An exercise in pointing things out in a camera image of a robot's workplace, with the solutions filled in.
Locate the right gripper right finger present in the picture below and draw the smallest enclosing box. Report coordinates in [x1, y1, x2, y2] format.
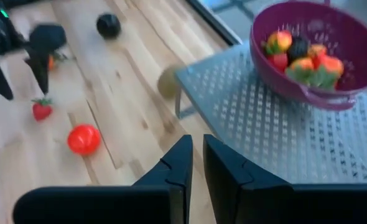
[203, 133, 367, 224]

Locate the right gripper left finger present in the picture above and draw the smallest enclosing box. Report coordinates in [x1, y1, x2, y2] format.
[12, 134, 193, 224]

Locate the toy orange with leaf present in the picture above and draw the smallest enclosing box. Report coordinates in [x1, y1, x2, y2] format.
[46, 51, 69, 71]

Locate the red toy strawberry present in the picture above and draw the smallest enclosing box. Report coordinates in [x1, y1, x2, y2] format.
[267, 52, 289, 72]
[307, 43, 327, 68]
[310, 55, 345, 90]
[30, 98, 53, 122]

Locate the dark round toy plum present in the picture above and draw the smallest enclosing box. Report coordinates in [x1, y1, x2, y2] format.
[95, 12, 122, 40]

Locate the red toy tomato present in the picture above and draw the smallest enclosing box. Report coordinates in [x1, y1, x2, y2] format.
[67, 123, 102, 156]

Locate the brown toy kiwi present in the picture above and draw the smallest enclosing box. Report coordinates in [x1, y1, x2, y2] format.
[157, 63, 184, 100]

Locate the small orange toy peach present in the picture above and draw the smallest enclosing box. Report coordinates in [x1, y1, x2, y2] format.
[286, 57, 315, 83]

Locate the black toy blackberry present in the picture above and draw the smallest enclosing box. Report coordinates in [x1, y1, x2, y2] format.
[287, 35, 310, 63]

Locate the yellow-orange toy pear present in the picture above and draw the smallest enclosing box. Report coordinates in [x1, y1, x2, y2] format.
[266, 29, 293, 55]

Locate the dark red bowl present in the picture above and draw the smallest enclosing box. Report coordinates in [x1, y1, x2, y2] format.
[250, 0, 367, 112]

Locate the grey perforated metal shelf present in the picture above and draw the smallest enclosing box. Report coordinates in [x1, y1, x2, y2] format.
[174, 40, 367, 184]

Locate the black aluminium table frame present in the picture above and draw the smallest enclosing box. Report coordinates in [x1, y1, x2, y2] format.
[183, 0, 243, 46]

